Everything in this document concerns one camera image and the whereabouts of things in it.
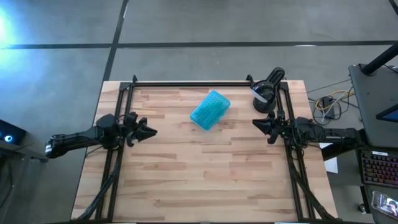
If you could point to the dark tablet screen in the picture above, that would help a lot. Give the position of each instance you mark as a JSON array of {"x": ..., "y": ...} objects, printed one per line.
[{"x": 390, "y": 115}]

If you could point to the black desk lamp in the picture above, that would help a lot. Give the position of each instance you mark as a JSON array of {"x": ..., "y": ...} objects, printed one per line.
[{"x": 265, "y": 93}]

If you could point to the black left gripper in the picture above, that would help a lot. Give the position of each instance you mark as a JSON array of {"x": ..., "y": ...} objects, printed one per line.
[{"x": 129, "y": 130}]

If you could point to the black pole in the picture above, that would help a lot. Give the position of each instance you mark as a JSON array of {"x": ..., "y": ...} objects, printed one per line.
[{"x": 381, "y": 59}]

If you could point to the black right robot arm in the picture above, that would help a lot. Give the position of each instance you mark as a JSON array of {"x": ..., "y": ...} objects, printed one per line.
[{"x": 329, "y": 133}]

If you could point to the black power adapter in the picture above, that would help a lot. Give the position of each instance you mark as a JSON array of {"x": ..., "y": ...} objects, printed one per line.
[{"x": 328, "y": 107}]

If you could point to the black device with blue light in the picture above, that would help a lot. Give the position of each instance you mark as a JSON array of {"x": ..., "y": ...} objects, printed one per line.
[{"x": 11, "y": 132}]

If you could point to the black aluminium table frame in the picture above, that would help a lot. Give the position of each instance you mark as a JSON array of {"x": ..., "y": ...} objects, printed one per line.
[{"x": 186, "y": 84}]

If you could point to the translucent blue supply box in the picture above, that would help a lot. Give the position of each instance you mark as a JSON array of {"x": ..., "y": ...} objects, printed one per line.
[{"x": 210, "y": 110}]

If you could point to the grey side desk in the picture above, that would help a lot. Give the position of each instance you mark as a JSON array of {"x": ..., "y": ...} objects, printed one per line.
[{"x": 370, "y": 118}]

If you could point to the white paper sheet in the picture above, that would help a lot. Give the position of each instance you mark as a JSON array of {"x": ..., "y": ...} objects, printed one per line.
[{"x": 332, "y": 165}]

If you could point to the backlit black keyboard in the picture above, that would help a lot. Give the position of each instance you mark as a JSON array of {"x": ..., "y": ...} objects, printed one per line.
[{"x": 379, "y": 169}]

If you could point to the smartphone with lit screen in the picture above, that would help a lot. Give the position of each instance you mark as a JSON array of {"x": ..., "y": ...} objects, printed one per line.
[{"x": 385, "y": 203}]

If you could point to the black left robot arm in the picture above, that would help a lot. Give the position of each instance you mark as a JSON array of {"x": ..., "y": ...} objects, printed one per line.
[{"x": 77, "y": 138}]

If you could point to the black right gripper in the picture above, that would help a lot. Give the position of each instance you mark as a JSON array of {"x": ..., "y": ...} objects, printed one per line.
[{"x": 283, "y": 129}]

